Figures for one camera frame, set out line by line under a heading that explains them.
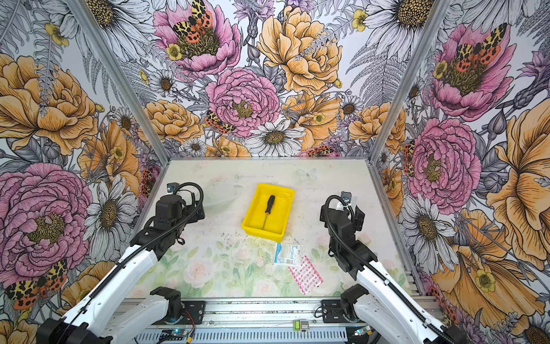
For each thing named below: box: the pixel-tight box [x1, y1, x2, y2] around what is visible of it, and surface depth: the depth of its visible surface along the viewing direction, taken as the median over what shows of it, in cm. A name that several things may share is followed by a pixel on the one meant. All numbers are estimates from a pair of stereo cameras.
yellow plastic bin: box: [241, 183, 296, 243], surface depth 100 cm
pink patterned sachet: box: [287, 255, 324, 296], surface depth 85 cm
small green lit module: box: [292, 319, 311, 332], surface depth 71 cm
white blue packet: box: [274, 242, 302, 267], surface depth 89 cm
